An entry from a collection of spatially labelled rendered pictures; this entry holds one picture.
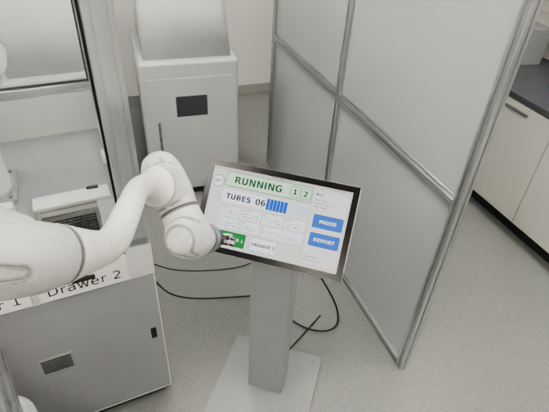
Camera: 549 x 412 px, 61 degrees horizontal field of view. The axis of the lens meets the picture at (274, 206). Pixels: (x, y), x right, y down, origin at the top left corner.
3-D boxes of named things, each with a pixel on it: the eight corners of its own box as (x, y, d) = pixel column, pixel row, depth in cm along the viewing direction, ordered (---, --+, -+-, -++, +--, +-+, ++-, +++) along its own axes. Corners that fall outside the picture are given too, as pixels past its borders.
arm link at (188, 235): (225, 248, 123) (205, 203, 125) (206, 248, 108) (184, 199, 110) (189, 265, 125) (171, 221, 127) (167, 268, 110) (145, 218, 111)
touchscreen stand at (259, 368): (297, 459, 197) (324, 297, 135) (199, 427, 206) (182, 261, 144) (321, 360, 236) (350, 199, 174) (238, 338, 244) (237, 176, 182)
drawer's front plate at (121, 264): (130, 279, 164) (125, 256, 158) (41, 303, 154) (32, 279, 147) (129, 275, 165) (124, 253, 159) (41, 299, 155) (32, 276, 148)
